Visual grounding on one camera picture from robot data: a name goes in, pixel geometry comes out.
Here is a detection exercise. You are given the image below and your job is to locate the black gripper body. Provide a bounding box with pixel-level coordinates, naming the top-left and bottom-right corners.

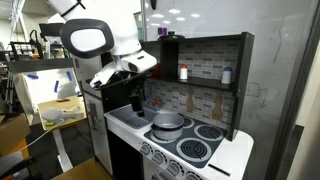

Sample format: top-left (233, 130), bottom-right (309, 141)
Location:
top-left (131, 75), bottom-right (147, 97)

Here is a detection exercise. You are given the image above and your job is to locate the grey toy pot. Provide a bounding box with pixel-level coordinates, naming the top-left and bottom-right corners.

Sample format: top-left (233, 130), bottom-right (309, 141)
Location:
top-left (151, 112), bottom-right (185, 141)

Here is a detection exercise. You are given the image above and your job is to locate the grey stove knob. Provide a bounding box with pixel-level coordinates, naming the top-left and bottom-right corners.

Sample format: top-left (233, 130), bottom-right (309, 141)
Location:
top-left (165, 159), bottom-right (183, 177)
top-left (184, 170), bottom-right (201, 180)
top-left (139, 142), bottom-right (153, 156)
top-left (151, 150), bottom-right (166, 165)

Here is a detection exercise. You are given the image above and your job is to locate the black pot lid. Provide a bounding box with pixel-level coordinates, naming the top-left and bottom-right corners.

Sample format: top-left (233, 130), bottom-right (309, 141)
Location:
top-left (157, 30), bottom-right (186, 42)

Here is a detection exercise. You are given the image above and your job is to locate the toy stove top with burners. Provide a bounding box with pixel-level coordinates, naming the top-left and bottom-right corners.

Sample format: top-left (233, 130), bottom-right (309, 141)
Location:
top-left (143, 113), bottom-right (228, 169)

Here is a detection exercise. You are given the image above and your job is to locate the toy faucet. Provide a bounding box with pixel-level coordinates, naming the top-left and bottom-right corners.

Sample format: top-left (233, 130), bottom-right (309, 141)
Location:
top-left (145, 96), bottom-right (164, 113)

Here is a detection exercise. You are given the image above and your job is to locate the red bowl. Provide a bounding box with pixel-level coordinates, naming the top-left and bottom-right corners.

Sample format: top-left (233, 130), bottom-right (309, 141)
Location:
top-left (153, 63), bottom-right (162, 78)

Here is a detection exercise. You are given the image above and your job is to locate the white shaker orange cap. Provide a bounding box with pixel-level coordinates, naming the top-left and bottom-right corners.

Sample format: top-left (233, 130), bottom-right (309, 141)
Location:
top-left (179, 64), bottom-right (189, 81)

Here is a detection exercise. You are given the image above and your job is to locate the grey plush toy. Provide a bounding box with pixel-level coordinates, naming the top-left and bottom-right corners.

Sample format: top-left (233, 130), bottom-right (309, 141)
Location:
top-left (41, 105), bottom-right (84, 124)

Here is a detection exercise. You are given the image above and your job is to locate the white shaker blue cap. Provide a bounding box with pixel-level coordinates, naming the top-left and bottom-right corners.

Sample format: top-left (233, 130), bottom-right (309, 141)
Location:
top-left (221, 66), bottom-right (233, 85)

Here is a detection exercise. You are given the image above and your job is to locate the white desk with wooden top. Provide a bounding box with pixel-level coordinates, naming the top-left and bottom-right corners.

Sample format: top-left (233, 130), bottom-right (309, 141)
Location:
top-left (9, 58), bottom-right (88, 173)

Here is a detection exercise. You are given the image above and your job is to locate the white and black toy kitchen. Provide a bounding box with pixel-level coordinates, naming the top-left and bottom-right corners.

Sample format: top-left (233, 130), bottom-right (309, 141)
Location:
top-left (69, 31), bottom-right (255, 180)

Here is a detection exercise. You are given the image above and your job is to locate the black monitor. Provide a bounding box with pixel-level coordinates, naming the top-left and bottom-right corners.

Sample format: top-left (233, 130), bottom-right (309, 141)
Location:
top-left (38, 22), bottom-right (65, 38)

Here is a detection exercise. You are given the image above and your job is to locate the cardboard box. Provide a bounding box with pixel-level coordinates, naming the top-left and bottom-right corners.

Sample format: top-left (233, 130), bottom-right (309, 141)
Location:
top-left (0, 113), bottom-right (31, 158)

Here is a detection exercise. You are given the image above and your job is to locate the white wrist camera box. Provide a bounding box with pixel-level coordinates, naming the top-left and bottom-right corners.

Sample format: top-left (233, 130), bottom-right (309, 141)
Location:
top-left (89, 61), bottom-right (118, 89)

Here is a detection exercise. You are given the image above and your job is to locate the white cable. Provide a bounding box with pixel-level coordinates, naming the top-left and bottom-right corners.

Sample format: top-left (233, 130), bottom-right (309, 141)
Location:
top-left (16, 118), bottom-right (66, 154)

